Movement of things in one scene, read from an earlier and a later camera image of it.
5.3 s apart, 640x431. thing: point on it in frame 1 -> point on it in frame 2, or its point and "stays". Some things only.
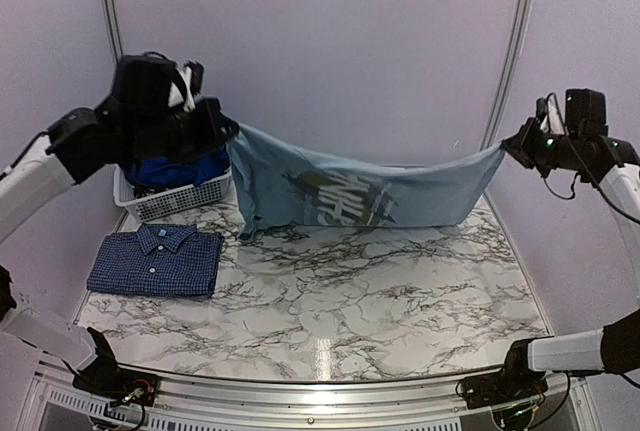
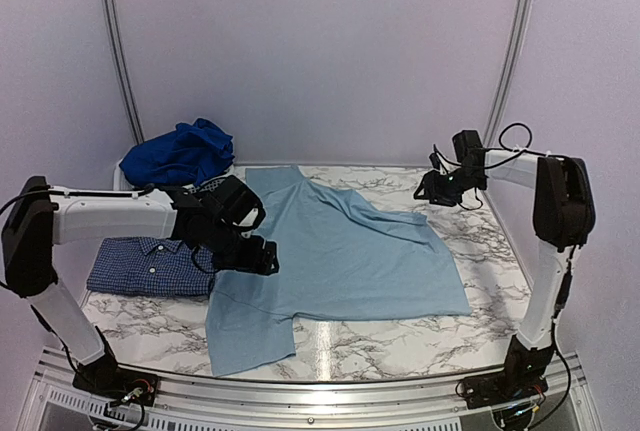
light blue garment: (277, 183) -> (339, 259)
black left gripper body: (155, 134) -> (234, 255)
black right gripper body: (543, 153) -> (449, 190)
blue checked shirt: (175, 260) stays
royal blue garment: (193, 170) stays
